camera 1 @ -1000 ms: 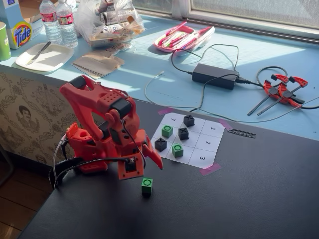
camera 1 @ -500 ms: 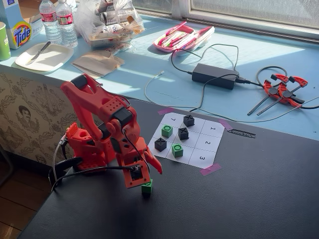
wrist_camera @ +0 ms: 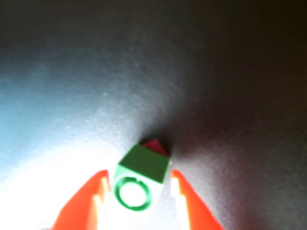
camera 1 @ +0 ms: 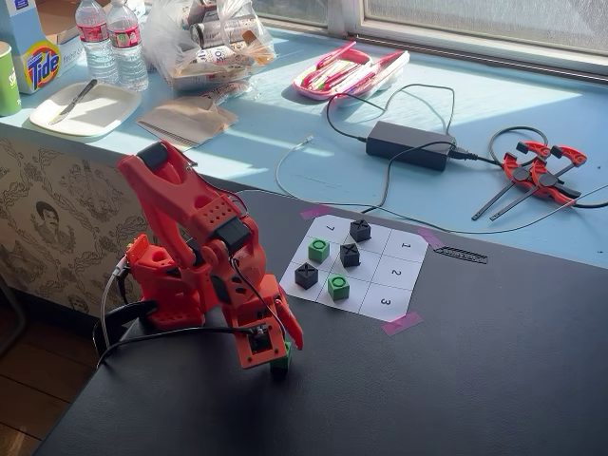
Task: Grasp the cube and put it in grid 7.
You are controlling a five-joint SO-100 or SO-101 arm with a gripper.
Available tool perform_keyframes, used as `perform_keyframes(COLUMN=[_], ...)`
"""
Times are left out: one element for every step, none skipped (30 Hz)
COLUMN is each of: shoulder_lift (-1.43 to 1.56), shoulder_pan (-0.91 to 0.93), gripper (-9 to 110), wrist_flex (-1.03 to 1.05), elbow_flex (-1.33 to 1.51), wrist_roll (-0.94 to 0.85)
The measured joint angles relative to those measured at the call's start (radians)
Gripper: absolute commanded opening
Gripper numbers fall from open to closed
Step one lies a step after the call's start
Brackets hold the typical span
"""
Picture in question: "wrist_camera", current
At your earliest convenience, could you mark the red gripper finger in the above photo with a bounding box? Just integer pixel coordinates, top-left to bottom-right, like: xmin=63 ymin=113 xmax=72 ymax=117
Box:
xmin=170 ymin=169 xmax=225 ymax=230
xmin=51 ymin=169 xmax=109 ymax=230

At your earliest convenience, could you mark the green cube with ring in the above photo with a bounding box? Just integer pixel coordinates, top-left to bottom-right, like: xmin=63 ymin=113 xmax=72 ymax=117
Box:
xmin=112 ymin=143 xmax=171 ymax=212

